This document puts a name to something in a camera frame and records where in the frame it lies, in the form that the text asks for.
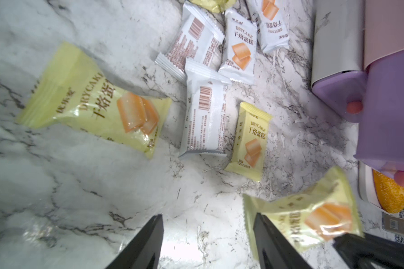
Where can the yellow bread loaf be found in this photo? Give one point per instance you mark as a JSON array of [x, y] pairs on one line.
[[390, 195]]

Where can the yellow cookie packet with barcode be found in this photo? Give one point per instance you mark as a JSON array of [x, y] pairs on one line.
[[250, 143]]

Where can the white cookie packet barcode up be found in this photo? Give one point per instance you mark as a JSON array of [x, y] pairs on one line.
[[198, 39]]

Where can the white blue drawer cabinet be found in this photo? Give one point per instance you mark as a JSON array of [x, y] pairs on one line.
[[351, 35]]

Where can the yellow cookie packet front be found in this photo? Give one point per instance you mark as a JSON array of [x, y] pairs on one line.
[[314, 216]]

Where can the white cookie packet top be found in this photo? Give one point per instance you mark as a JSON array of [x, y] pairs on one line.
[[272, 31]]

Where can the white cookie packet orange picture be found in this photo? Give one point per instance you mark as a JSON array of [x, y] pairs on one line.
[[240, 48]]

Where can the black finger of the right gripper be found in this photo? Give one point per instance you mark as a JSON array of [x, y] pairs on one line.
[[369, 250]]

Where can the white rectangular tray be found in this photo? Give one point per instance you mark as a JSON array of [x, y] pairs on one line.
[[367, 190]]

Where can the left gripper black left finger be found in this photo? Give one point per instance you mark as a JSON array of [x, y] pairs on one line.
[[143, 252]]

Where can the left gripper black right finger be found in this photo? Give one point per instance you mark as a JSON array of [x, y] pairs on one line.
[[273, 249]]

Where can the purple drawer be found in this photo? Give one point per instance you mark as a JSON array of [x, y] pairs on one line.
[[381, 129], [340, 89]]

